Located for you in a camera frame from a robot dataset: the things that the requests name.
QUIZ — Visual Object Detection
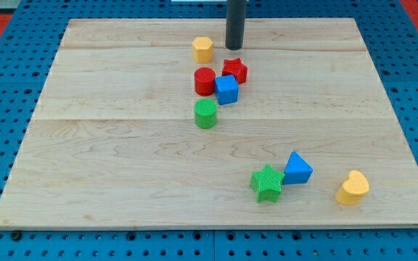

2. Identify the green star block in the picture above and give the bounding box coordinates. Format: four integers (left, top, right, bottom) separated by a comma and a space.
250, 164, 286, 203

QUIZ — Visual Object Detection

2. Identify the yellow hexagon block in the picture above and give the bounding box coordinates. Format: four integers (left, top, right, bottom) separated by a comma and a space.
192, 36, 214, 64

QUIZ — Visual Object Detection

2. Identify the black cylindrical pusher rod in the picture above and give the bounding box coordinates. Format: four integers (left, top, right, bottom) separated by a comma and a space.
225, 0, 247, 50

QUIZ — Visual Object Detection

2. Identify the blue cube block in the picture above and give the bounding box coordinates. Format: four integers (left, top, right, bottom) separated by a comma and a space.
215, 75, 239, 105

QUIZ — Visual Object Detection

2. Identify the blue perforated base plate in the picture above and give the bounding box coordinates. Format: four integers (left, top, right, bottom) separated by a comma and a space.
0, 1, 418, 260

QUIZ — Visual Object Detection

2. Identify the red cylinder block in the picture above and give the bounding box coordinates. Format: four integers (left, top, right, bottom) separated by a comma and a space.
194, 67, 216, 96

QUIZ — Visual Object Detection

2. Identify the green cylinder block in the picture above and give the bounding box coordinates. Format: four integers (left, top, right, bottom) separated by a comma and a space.
194, 99, 217, 129

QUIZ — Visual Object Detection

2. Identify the red star block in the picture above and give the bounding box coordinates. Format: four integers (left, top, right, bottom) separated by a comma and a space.
222, 58, 248, 84

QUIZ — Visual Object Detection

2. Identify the yellow heart block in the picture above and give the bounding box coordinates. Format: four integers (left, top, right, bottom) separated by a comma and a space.
335, 170, 370, 205

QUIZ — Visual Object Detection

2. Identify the blue triangle block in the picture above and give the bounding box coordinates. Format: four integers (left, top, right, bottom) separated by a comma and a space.
282, 151, 314, 185

